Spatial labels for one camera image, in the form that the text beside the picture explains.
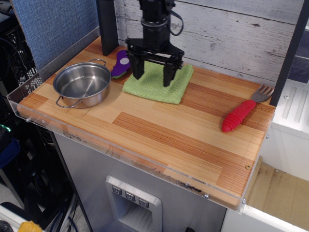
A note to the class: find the silver toy fridge dispenser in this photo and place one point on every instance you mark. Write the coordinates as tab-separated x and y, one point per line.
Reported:
135	209

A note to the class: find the blue fabric panel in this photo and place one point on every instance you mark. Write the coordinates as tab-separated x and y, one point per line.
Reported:
53	26

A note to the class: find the green cloth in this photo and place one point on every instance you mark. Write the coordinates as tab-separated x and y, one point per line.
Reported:
150	85

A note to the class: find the red handled fork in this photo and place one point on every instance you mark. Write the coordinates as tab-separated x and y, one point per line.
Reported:
236	117

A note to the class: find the white toy sink unit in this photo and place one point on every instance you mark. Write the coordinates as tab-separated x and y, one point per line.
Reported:
286	146

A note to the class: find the black right vertical post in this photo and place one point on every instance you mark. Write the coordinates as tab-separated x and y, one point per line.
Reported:
291	52

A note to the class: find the black left vertical post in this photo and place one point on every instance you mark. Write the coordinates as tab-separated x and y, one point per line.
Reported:
107	25

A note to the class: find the stainless steel pot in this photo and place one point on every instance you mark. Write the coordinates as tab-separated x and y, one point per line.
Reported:
82	85

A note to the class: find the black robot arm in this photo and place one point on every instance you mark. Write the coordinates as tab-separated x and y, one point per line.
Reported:
158	13

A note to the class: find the black vertical post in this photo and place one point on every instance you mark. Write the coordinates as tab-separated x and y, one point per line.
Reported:
291	52
107	25

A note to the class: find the purple toy eggplant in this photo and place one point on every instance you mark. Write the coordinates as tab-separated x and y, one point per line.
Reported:
121	66

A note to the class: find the black plastic crate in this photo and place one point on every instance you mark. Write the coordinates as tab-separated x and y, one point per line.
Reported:
20	59

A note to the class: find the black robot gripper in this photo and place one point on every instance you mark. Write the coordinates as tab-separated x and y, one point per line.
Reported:
155	47

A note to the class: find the clear acrylic table guard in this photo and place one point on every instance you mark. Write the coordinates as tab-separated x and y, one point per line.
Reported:
180	144

